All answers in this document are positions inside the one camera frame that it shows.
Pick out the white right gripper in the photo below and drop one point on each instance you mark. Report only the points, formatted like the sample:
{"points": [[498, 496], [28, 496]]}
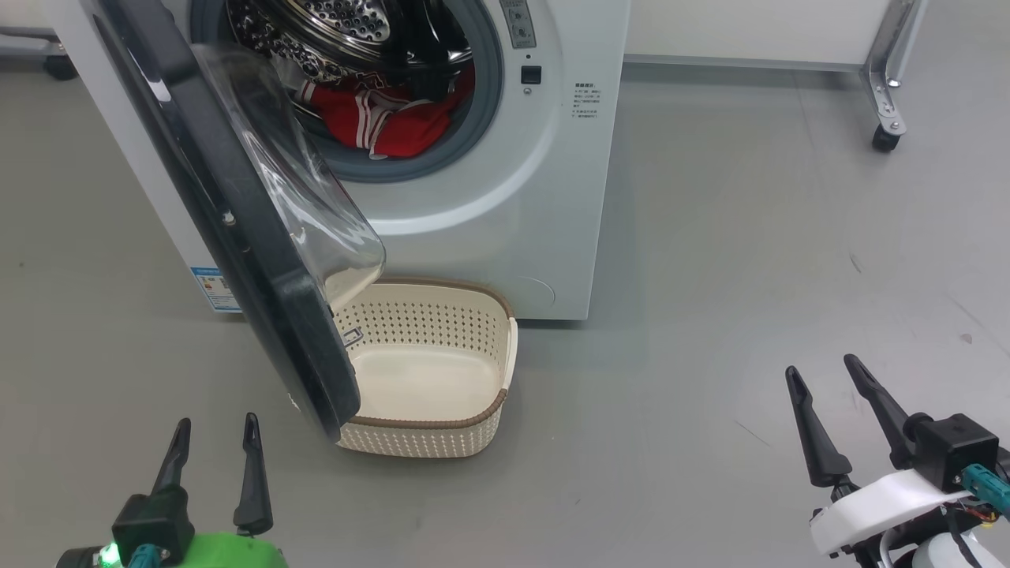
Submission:
{"points": [[868, 505]]}

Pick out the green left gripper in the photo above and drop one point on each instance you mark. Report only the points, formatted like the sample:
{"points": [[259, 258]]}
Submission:
{"points": [[229, 552]]}

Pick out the washing machine door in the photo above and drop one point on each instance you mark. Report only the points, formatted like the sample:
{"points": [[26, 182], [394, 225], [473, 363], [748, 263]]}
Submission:
{"points": [[260, 276]]}

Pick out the red jersey with white lettering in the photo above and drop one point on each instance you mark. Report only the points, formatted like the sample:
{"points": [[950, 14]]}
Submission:
{"points": [[347, 118]]}

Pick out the plain red garment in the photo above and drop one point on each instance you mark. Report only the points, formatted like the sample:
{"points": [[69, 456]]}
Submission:
{"points": [[446, 110]]}

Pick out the cream perforated laundry basket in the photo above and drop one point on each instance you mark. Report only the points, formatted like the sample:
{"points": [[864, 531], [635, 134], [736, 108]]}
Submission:
{"points": [[426, 386]]}

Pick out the white front-load washing machine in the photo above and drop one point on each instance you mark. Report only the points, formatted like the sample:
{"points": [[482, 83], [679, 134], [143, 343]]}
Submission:
{"points": [[505, 197]]}

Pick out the steel washing machine drum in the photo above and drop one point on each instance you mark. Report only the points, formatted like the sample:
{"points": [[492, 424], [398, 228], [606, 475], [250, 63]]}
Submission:
{"points": [[347, 20]]}

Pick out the blue energy label sticker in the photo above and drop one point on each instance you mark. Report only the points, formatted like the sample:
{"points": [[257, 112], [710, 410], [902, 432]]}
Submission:
{"points": [[211, 290]]}

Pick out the white partition panel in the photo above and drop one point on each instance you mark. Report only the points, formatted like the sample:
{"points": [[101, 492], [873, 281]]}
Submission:
{"points": [[750, 31]]}

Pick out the grey warning sticker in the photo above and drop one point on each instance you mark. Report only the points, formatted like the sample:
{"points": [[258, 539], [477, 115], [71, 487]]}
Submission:
{"points": [[518, 24]]}

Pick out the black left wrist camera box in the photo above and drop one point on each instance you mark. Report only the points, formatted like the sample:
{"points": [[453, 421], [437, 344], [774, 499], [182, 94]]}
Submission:
{"points": [[154, 521]]}

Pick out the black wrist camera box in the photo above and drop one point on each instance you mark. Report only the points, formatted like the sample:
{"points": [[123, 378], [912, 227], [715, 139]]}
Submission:
{"points": [[154, 521], [951, 450]]}

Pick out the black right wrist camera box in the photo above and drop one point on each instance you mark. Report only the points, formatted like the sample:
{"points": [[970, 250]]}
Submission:
{"points": [[951, 450]]}

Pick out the grey metal caster frame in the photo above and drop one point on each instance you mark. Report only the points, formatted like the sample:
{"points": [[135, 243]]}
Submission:
{"points": [[888, 102], [59, 67]]}

